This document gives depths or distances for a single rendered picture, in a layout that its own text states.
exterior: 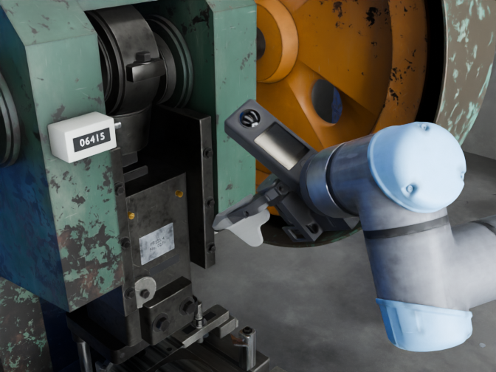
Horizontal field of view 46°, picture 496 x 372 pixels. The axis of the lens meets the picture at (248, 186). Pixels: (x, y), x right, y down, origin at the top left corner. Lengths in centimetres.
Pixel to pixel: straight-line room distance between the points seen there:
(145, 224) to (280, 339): 153
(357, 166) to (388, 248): 7
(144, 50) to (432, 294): 54
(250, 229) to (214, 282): 200
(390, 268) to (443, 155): 10
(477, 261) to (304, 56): 67
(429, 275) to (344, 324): 201
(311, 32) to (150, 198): 43
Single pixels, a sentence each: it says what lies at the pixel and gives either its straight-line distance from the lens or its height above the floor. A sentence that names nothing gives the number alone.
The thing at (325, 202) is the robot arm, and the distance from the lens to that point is 57.
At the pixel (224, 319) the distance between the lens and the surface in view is 133.
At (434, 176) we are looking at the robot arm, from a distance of 49.
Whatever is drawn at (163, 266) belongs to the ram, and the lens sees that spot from 101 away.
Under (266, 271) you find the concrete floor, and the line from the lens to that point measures 279.
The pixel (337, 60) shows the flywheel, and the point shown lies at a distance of 108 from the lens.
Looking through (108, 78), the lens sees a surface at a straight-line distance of 87.
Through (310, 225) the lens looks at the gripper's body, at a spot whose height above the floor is 124.
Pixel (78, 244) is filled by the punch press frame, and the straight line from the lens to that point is 82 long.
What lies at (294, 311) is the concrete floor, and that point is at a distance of 255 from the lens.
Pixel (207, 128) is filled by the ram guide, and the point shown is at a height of 125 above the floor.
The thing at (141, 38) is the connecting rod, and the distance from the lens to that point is 87.
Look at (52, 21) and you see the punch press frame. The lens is 75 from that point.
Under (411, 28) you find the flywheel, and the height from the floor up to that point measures 140.
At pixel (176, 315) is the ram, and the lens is 104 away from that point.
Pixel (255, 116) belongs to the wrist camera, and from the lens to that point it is 65.
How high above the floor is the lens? 158
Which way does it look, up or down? 26 degrees down
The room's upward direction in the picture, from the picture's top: straight up
